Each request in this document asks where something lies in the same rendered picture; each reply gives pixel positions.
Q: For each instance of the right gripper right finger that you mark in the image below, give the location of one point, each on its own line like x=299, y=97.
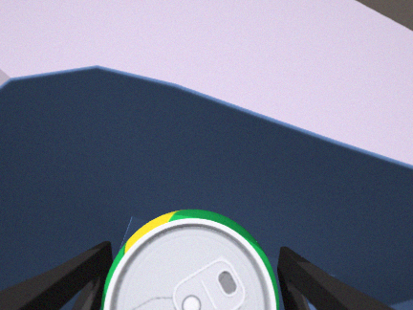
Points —
x=299, y=278

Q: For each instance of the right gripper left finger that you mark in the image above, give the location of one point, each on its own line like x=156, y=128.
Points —
x=54, y=288

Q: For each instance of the green and yellow drink can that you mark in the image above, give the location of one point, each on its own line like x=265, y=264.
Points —
x=191, y=260

